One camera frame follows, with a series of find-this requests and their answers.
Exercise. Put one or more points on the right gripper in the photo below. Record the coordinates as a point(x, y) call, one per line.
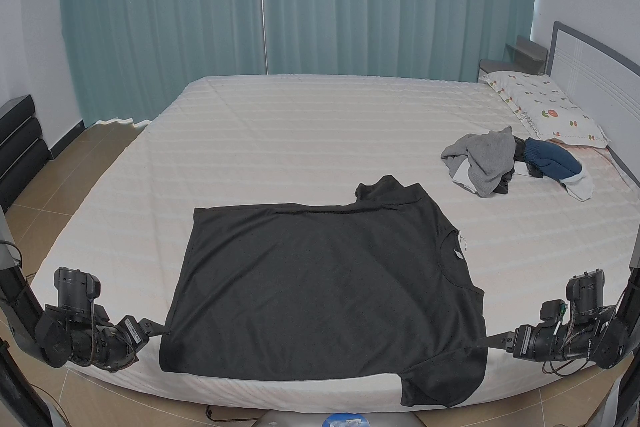
point(540, 342)

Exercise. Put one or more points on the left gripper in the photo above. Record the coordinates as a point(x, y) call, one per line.
point(117, 345)

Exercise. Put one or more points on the black T-shirt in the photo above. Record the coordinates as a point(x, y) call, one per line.
point(325, 290)

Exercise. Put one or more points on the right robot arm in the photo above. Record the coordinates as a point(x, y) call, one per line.
point(610, 335)

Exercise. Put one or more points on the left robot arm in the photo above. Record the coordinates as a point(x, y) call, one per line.
point(55, 335)

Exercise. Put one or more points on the pile of clothes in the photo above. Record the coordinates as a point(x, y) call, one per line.
point(490, 155)

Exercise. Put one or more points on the bed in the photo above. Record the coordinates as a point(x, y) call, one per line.
point(300, 130)

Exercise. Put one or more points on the black chest of drawers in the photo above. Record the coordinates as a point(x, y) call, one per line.
point(20, 145)

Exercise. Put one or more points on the white printed pillow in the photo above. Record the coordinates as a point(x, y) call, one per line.
point(545, 104)

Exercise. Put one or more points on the grey bedside table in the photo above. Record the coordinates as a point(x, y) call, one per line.
point(525, 49)

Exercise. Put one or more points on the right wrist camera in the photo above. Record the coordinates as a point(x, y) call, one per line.
point(552, 310)

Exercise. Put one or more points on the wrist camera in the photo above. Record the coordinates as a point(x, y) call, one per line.
point(552, 310)
point(101, 314)

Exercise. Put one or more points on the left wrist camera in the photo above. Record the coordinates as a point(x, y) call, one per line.
point(101, 314)

